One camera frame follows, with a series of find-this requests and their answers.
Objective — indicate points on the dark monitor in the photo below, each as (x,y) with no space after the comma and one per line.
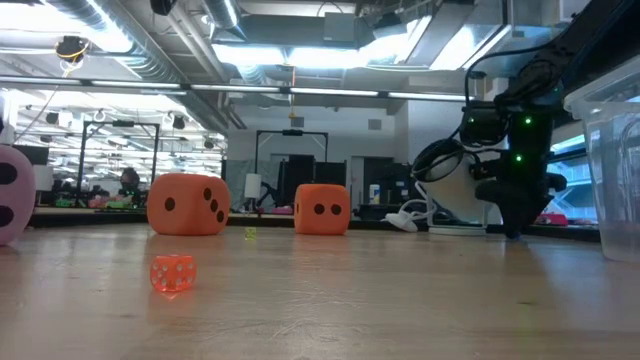
(32,155)

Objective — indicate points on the pink foam die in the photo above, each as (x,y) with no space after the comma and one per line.
(17,200)

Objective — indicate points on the white security camera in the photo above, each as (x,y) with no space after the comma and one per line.
(450,195)

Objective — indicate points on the orange foam die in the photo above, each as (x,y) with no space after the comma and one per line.
(310,220)
(185,215)

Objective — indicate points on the small yellow-green die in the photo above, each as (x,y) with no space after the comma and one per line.
(250,233)

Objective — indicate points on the white canister blue label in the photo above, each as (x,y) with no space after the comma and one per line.
(374,194)

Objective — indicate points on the long ceiling light bar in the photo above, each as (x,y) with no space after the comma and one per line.
(235,88)

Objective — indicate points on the narrow silver ventilation duct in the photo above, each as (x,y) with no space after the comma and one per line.
(220,12)

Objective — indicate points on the clear plastic bin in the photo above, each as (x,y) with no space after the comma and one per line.
(615,175)

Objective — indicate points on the small orange translucent die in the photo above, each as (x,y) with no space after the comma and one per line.
(172,274)

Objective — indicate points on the wide silver ventilation duct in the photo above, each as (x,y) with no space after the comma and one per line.
(150,60)

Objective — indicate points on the person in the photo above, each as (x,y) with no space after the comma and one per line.
(129,181)

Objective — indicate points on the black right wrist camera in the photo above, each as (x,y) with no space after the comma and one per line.
(482,125)

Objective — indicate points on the black ceiling camera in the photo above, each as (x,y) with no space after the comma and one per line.
(162,6)

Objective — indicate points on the white board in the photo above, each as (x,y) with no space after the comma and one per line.
(252,186)

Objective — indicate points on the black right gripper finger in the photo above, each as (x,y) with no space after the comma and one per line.
(511,212)
(529,210)

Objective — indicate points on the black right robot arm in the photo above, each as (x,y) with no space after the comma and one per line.
(590,35)

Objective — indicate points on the tall black rig frame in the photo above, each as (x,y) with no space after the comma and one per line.
(120,123)

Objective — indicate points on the black cabinet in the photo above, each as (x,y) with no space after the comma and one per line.
(300,172)

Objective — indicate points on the red crate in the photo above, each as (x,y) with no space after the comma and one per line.
(550,219)

